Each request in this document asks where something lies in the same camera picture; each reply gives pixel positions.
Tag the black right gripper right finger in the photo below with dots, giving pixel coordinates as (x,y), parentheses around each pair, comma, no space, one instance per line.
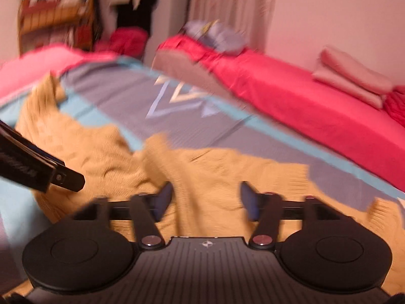
(266,210)

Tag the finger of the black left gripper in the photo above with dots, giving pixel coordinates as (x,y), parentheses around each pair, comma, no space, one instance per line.
(68,179)

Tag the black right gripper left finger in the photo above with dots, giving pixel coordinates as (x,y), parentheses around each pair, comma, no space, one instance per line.
(146,210)

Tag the tan cable knit cardigan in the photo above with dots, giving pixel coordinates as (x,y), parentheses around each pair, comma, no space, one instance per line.
(206,181)

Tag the pile of dark clothes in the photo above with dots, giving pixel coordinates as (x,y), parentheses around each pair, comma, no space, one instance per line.
(111,15)

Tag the pink bed cover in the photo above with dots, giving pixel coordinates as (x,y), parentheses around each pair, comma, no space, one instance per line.
(20,75)

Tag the blue grey striped bedsheet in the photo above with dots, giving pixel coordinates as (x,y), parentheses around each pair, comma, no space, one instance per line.
(136,99)

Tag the red blanket on far bed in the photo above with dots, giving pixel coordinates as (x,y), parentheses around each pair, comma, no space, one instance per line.
(354,129)

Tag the wooden shelf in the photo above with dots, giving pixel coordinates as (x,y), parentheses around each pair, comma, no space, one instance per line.
(78,16)

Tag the crimson ruffled cloth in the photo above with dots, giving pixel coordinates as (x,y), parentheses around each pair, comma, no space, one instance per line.
(126,42)

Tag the red ruffled pillow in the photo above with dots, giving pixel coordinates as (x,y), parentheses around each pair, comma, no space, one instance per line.
(394,105)

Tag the crumpled light blue cloth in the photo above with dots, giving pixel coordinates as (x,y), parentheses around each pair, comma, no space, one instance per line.
(216,35)

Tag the pink patterned curtain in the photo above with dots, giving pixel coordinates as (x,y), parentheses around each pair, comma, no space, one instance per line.
(252,18)

